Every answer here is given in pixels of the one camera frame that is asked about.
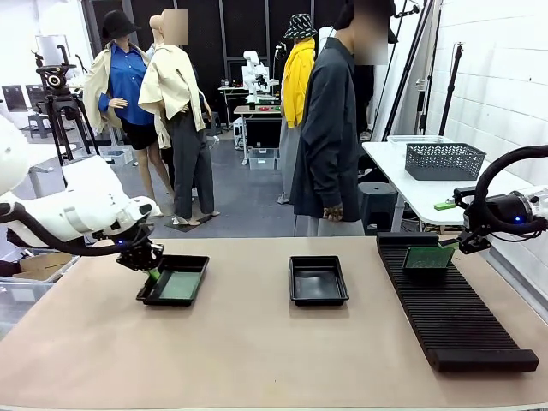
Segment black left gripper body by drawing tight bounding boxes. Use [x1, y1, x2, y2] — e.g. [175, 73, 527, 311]
[115, 224, 166, 273]

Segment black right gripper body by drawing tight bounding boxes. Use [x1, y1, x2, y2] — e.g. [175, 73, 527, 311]
[464, 192, 530, 236]

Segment green printed circuit board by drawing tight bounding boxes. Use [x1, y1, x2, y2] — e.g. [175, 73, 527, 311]
[402, 246, 456, 271]
[156, 271, 202, 301]

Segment black plastic ESD tray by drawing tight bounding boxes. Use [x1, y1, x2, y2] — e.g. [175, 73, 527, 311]
[135, 254, 211, 307]
[289, 255, 350, 307]

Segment grey plastic basket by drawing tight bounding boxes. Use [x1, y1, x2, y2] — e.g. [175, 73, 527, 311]
[404, 142, 488, 182]

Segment white rectangular side table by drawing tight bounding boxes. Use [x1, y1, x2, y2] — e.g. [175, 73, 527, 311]
[361, 140, 534, 235]

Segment black round stool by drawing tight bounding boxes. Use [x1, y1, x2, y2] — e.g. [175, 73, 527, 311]
[358, 182, 399, 235]

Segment clear plastic bin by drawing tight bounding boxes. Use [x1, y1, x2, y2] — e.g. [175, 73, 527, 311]
[387, 134, 455, 146]

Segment black slotted board rack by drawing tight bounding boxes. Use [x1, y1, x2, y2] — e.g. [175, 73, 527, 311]
[375, 231, 540, 372]

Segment brown cardboard box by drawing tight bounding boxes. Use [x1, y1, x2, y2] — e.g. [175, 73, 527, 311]
[19, 252, 80, 282]

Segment black light stand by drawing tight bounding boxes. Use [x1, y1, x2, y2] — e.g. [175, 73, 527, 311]
[438, 42, 466, 136]

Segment clear plastic crate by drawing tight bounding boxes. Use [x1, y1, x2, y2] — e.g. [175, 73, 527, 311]
[0, 276, 52, 339]

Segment white table with round leg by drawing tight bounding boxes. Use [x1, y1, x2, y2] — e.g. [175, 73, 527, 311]
[25, 143, 78, 198]

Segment person in dark coat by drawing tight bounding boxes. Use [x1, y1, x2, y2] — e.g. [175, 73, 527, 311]
[292, 0, 399, 237]

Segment black tripod stand poles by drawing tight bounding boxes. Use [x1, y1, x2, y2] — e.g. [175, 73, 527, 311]
[380, 0, 442, 142]

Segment clear floor storage box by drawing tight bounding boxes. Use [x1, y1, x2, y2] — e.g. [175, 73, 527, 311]
[247, 147, 276, 171]

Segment mannequin with blue shirt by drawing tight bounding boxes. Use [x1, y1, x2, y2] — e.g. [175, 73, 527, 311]
[82, 9, 175, 218]

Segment mannequin with cream jacket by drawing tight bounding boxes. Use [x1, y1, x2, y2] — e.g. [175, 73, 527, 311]
[137, 9, 222, 227]

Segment background work desk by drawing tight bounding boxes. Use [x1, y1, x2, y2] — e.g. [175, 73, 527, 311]
[233, 104, 283, 166]

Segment mannequin with yellow hoodie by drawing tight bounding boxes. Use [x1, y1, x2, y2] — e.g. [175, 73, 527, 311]
[277, 13, 319, 206]

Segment small white background robot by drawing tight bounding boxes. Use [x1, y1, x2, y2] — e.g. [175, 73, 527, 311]
[241, 50, 271, 104]

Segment black mannequin base plate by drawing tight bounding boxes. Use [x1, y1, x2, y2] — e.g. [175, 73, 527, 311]
[164, 212, 217, 233]

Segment black left arm hose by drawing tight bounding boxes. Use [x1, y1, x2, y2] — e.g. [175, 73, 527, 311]
[0, 200, 129, 258]

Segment black camera tripod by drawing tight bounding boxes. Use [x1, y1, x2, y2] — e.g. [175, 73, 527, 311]
[45, 93, 102, 166]

